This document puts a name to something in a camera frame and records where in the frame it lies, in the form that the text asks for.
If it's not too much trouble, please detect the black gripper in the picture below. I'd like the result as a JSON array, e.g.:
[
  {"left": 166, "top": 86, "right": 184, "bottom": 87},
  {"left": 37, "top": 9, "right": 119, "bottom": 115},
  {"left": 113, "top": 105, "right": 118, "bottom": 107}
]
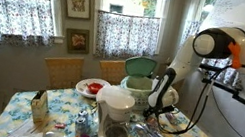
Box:
[{"left": 141, "top": 103, "right": 162, "bottom": 127}]

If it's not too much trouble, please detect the tall uncrushed silver can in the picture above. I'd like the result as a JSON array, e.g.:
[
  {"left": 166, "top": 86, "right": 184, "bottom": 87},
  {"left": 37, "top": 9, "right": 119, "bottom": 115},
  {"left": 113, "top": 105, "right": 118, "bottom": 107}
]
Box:
[{"left": 132, "top": 123, "right": 159, "bottom": 137}]

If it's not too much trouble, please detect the white coffee maker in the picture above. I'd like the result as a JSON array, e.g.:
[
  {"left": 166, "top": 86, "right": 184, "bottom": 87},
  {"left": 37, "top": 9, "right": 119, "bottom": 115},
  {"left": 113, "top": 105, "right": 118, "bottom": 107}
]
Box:
[{"left": 88, "top": 83, "right": 144, "bottom": 137}]

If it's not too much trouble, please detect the pale bin liner bag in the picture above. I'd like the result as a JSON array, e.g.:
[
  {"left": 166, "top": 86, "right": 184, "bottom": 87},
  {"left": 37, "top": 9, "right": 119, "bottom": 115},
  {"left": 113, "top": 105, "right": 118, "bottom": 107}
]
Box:
[{"left": 119, "top": 73, "right": 183, "bottom": 108}]

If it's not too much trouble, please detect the white bin with green lid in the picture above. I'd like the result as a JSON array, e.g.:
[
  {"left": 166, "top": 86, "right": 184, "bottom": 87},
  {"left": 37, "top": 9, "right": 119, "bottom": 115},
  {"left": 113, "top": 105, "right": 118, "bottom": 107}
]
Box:
[{"left": 116, "top": 53, "right": 186, "bottom": 118}]

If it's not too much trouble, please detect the wooden chair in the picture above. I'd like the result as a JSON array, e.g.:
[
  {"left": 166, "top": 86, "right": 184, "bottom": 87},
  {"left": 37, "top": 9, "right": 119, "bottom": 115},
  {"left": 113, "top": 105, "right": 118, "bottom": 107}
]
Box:
[
  {"left": 39, "top": 50, "right": 87, "bottom": 95},
  {"left": 95, "top": 55, "right": 131, "bottom": 88}
]

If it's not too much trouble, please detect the red food piece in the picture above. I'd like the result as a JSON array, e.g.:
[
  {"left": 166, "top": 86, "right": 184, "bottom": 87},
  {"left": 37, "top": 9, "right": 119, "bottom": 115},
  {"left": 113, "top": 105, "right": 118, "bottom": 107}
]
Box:
[{"left": 86, "top": 81, "right": 104, "bottom": 96}]

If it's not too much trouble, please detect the white plate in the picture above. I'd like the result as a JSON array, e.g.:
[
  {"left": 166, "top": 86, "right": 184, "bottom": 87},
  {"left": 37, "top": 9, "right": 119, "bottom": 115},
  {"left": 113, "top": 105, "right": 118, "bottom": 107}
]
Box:
[{"left": 73, "top": 74, "right": 113, "bottom": 103}]

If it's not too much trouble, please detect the black metal stand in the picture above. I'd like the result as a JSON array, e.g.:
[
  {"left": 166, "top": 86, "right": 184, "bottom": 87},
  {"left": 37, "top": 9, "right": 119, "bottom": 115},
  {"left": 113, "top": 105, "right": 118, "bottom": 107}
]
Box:
[{"left": 193, "top": 62, "right": 245, "bottom": 106}]

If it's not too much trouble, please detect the lemon print tablecloth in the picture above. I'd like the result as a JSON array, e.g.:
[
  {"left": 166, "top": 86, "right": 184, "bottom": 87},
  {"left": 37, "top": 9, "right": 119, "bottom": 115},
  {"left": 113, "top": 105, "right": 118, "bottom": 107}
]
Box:
[{"left": 0, "top": 70, "right": 221, "bottom": 137}]

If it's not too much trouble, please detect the small red wrapper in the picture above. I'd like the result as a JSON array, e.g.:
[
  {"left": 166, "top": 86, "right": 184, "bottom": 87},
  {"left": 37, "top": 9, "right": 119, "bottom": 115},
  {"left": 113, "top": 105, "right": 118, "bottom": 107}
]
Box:
[{"left": 53, "top": 121, "right": 68, "bottom": 131}]

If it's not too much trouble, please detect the small dark framed picture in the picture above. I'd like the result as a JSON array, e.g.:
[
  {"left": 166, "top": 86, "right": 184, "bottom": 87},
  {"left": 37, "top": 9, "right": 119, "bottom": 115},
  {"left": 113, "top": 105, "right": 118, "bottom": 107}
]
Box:
[{"left": 62, "top": 26, "right": 93, "bottom": 57}]

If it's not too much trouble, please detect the green white carton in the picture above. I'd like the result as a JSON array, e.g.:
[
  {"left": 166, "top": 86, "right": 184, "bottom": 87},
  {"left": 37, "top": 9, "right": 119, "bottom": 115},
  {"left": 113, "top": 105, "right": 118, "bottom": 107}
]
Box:
[{"left": 27, "top": 87, "right": 53, "bottom": 126}]

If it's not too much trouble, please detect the white paper sheet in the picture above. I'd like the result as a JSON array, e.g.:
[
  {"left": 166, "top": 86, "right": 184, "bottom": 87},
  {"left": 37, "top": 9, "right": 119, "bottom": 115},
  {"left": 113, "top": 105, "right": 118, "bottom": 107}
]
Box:
[{"left": 198, "top": 0, "right": 245, "bottom": 40}]

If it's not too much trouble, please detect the large framed botanical picture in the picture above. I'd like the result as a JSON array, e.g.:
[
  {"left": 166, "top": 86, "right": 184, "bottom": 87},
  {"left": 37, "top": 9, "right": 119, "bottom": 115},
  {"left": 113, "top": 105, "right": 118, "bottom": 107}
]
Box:
[{"left": 59, "top": 0, "right": 95, "bottom": 23}]

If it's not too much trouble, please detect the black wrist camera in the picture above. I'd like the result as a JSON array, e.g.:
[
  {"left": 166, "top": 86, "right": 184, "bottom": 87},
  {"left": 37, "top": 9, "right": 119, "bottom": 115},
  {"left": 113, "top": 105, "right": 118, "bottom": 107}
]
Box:
[{"left": 155, "top": 102, "right": 177, "bottom": 116}]

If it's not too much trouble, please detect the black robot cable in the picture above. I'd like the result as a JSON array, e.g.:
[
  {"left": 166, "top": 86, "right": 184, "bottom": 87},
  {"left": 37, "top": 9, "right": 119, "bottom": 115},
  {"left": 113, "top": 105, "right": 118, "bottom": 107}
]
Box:
[{"left": 151, "top": 50, "right": 245, "bottom": 137}]

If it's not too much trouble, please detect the orange cable clip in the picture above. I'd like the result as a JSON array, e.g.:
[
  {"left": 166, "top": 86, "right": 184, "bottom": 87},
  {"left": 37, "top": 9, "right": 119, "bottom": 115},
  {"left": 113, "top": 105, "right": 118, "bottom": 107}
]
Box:
[{"left": 223, "top": 40, "right": 245, "bottom": 71}]

